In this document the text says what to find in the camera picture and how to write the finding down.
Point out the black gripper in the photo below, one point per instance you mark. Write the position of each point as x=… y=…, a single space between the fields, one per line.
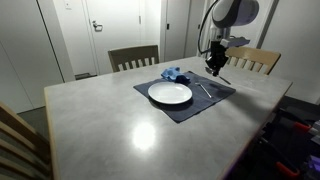
x=217 y=58

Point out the silver spoon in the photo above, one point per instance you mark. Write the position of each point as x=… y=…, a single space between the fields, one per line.
x=212 y=72

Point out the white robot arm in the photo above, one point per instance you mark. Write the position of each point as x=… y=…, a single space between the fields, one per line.
x=226 y=14

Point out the white round plate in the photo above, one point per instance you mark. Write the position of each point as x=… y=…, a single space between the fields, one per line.
x=169 y=93

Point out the silver fork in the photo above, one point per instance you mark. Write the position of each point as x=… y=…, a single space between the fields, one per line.
x=204 y=89

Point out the blue crumpled napkin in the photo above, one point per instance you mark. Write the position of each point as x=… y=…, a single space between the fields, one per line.
x=173 y=74

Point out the light wooden chair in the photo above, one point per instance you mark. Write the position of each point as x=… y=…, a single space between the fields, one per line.
x=252 y=59

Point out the dark wooden chair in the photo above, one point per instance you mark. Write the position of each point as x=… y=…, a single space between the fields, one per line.
x=125 y=58

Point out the orange black clamp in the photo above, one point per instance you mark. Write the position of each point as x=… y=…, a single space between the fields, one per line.
x=285 y=166

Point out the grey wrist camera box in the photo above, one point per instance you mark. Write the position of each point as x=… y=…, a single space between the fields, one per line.
x=234 y=42

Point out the silver door handle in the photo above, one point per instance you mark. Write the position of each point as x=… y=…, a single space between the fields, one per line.
x=97 y=27

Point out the white wall switch plate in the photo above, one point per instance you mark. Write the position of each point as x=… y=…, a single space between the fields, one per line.
x=67 y=4

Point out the wooden chair near camera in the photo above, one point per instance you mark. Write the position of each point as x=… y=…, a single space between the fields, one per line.
x=29 y=153

